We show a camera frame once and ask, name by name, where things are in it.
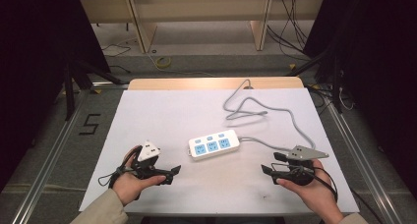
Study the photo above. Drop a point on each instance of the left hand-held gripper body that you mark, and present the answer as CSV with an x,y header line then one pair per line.
x,y
148,152

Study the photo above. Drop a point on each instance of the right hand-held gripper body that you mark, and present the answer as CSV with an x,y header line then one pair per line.
x,y
303,153

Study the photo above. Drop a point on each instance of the white power strip blue sockets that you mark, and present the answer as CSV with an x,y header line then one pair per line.
x,y
213,144

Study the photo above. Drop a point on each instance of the person's left hand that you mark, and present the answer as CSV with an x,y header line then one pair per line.
x,y
128,184

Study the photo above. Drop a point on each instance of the person's right hand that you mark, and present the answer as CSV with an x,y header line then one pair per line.
x,y
319,194

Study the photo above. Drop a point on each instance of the white table board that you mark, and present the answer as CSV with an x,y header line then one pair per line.
x,y
170,116

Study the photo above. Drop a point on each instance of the black metal stand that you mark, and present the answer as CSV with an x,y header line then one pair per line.
x,y
336,83
69,89

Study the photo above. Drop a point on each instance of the yellow tape roll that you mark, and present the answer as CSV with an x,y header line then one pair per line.
x,y
158,64

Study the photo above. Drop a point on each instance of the black curtain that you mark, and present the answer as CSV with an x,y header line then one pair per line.
x,y
29,70
380,53

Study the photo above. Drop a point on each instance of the aluminium floor rail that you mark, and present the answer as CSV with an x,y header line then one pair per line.
x,y
49,158
360,155

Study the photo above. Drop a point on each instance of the wooden desk frame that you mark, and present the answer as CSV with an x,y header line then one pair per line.
x,y
144,30

